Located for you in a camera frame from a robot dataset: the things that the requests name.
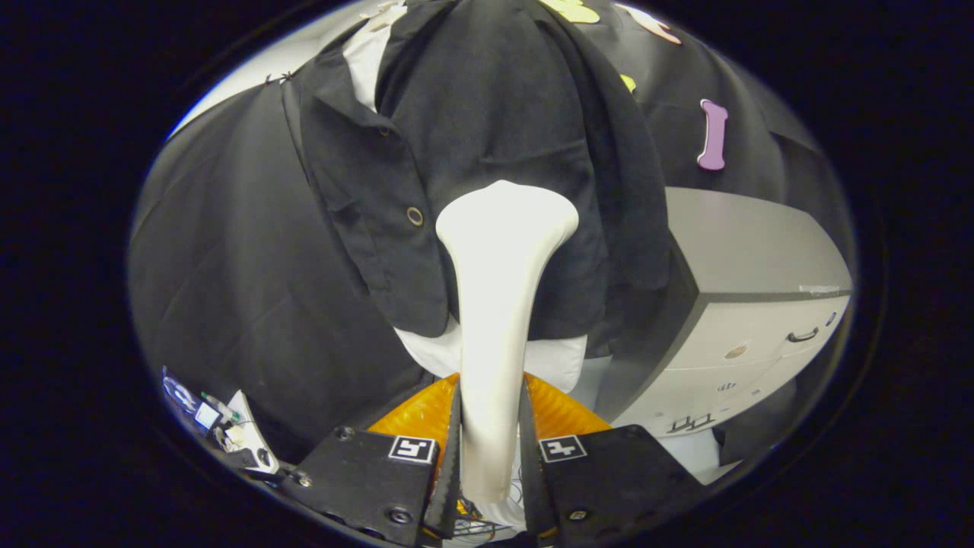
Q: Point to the small white table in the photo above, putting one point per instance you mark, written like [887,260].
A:
[247,434]

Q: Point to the clear bottle green cap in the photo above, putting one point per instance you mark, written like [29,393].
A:
[221,407]

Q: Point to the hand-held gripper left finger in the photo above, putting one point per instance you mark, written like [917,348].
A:
[449,472]

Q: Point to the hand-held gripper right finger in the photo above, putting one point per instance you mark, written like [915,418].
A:
[531,472]

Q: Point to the blue printed bag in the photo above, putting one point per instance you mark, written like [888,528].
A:
[183,396]

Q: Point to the black backdrop cloth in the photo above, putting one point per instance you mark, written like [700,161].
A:
[228,266]

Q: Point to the black suit jacket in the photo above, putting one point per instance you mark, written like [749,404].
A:
[494,114]

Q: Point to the white mannequin torso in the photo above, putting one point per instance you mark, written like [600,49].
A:
[555,361]

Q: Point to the grey beige cabinet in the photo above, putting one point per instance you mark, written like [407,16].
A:
[746,251]

